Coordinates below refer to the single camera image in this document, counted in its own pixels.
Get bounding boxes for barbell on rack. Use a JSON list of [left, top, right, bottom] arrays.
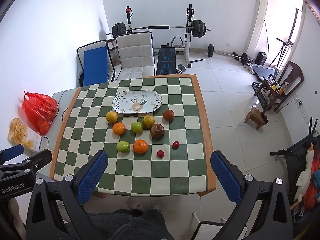
[[108, 20, 211, 38]]

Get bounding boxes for orange fruit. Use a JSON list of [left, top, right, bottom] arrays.
[[112, 122, 126, 136], [133, 139, 148, 154]]

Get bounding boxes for dark red apple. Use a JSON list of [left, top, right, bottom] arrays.
[[150, 124, 165, 138]]

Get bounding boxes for small wooden stool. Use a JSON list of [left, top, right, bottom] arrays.
[[244, 106, 268, 130]]

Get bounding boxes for weight bench black blue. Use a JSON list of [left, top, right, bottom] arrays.
[[156, 45, 176, 75]]

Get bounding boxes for small red tomato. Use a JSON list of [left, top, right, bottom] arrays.
[[157, 150, 164, 158], [172, 141, 180, 150]]

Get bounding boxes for white squat rack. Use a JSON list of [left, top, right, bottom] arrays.
[[125, 3, 194, 68]]

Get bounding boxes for green apple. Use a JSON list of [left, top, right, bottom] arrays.
[[131, 121, 143, 134], [116, 141, 131, 153]]

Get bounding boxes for floral oval ceramic plate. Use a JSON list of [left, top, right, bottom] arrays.
[[112, 90, 163, 114]]

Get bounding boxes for dark wooden chair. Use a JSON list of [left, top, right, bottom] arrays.
[[252, 61, 304, 114]]

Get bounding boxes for barbell on floor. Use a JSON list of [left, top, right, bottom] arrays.
[[207, 44, 249, 66]]

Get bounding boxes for yellow lemon with tip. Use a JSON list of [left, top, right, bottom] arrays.
[[106, 111, 118, 124]]

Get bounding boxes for red-brown orange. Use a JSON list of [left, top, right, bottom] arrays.
[[163, 109, 175, 122]]

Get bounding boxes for green checkered tablecloth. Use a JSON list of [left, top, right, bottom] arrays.
[[47, 74, 216, 196]]

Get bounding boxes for blue folded mat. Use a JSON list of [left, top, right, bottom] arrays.
[[83, 47, 107, 86]]

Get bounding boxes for yellow speckled citrus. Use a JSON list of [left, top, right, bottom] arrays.
[[143, 115, 155, 128]]

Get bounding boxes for white padded chair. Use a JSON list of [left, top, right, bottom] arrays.
[[116, 31, 156, 80]]

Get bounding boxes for red plastic bag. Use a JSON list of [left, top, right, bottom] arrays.
[[22, 91, 58, 136]]

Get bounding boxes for snack box with chips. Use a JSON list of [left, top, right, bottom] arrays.
[[8, 118, 42, 152]]

